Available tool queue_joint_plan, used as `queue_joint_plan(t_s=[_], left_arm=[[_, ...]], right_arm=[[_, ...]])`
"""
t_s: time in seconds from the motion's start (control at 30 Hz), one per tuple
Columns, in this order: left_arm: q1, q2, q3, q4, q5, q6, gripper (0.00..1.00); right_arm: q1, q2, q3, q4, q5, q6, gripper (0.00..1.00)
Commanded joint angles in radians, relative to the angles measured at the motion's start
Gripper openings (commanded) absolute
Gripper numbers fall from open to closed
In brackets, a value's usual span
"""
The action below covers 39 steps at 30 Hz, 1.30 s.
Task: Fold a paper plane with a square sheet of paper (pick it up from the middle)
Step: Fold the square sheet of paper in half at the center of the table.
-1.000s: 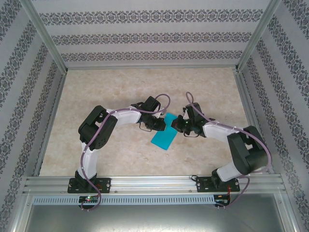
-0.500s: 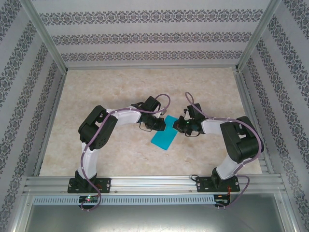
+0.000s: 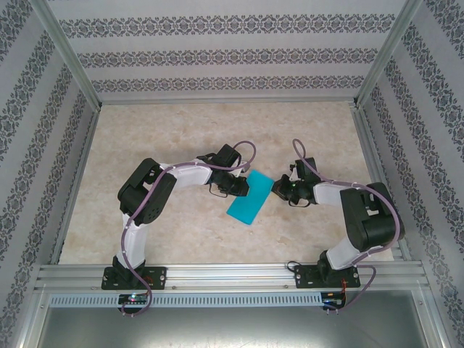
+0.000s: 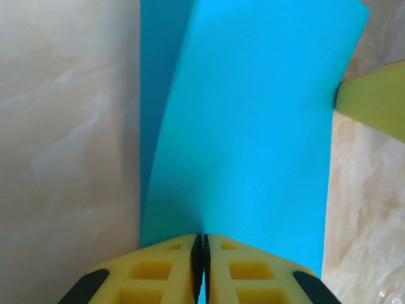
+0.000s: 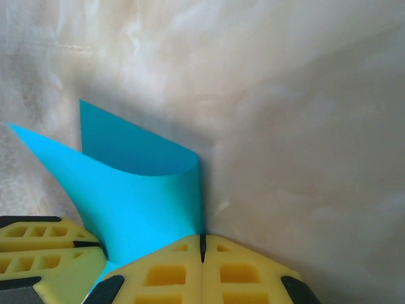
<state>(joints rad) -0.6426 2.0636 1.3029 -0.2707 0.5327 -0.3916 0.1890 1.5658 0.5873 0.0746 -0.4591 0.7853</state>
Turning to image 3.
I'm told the aluminium mounting rail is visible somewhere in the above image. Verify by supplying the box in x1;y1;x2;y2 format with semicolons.
34;262;432;291

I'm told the aluminium frame crossbar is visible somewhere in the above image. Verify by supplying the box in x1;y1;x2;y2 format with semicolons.
96;94;360;107

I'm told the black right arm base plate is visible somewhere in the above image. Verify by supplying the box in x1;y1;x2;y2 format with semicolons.
288;264;362;290

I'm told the aluminium side rail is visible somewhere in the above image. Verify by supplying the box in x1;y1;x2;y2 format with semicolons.
49;107;102;265
349;103;414;262

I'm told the slotted grey cable duct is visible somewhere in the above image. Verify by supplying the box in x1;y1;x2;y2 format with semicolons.
49;291;351;309

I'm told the grey metal sheet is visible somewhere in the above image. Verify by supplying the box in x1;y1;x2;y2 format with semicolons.
21;306;449;348

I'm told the aluminium frame post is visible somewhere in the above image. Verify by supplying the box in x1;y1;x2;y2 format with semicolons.
28;0;104;112
351;0;425;109

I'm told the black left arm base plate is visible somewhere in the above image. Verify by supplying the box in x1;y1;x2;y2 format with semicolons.
101;266;167;291

